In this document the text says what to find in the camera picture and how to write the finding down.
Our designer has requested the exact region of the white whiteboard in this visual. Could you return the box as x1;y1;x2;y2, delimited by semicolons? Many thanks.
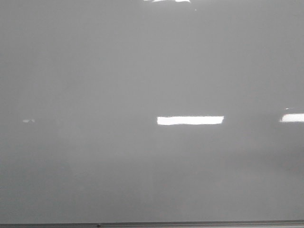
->
0;0;304;223

